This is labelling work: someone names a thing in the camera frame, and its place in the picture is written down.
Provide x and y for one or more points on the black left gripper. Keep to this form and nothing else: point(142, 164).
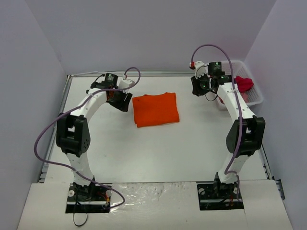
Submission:
point(120, 100)

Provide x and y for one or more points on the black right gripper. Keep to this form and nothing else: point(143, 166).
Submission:
point(196, 86)

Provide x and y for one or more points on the orange t shirt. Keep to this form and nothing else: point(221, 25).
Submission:
point(155, 110)

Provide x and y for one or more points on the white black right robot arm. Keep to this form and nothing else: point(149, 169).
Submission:
point(246, 133)

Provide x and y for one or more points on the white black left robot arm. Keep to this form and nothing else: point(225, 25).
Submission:
point(73, 135)

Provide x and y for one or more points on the white plastic laundry basket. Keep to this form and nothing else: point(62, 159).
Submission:
point(254, 95)

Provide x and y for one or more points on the magenta t shirt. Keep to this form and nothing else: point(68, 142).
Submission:
point(244, 84)

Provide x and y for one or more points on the dusty pink t shirt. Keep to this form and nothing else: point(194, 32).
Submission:
point(244, 96)

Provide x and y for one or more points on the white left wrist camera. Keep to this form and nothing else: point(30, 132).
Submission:
point(125, 84)

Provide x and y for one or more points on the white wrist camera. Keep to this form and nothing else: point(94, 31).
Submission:
point(200, 68)
point(125, 84)

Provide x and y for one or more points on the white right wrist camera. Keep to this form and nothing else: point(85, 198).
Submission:
point(200, 68)

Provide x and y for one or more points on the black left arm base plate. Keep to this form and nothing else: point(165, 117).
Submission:
point(88, 199)

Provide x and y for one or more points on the aluminium table edge rail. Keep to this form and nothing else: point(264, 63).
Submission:
point(44, 169)

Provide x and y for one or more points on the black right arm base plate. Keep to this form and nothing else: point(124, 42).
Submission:
point(225, 199)

